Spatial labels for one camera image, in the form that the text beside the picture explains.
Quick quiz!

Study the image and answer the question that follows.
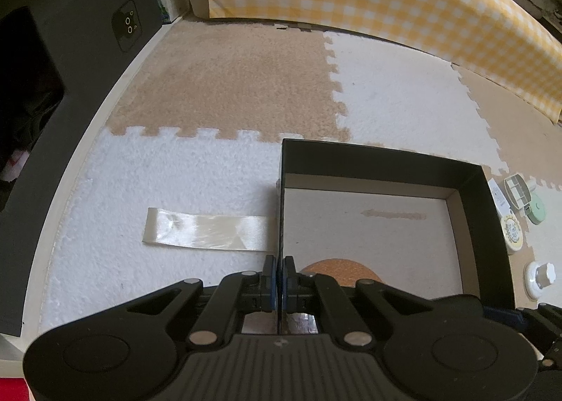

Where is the black cardboard box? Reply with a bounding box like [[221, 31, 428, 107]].
[[278, 139, 515, 313]]

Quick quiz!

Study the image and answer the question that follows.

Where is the white rectangular pack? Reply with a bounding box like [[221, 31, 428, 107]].
[[488, 178, 514, 218]]

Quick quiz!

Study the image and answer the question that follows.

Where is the mint green round container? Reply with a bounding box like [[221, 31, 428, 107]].
[[524, 194, 547, 225]]

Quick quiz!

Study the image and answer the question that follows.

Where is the grey divided tray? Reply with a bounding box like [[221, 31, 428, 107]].
[[503, 173, 531, 211]]

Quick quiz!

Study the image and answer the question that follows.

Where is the round cork coaster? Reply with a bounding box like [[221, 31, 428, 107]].
[[301, 258, 382, 287]]

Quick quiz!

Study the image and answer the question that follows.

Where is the white foam mat tile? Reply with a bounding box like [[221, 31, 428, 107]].
[[324, 32, 508, 175]]

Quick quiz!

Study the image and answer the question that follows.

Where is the brown foam mat tile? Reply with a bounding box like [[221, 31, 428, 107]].
[[107, 21, 351, 142]]

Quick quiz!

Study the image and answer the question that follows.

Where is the white tissue box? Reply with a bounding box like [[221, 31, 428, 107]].
[[157, 0, 190, 24]]

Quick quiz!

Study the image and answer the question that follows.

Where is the yellow checkered blanket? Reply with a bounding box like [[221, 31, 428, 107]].
[[209, 0, 561, 121]]

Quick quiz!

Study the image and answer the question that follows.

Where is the black shelf panel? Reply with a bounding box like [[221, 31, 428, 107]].
[[1, 0, 161, 336]]

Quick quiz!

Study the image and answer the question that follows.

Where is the black wall socket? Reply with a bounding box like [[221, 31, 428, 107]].
[[111, 0, 142, 52]]

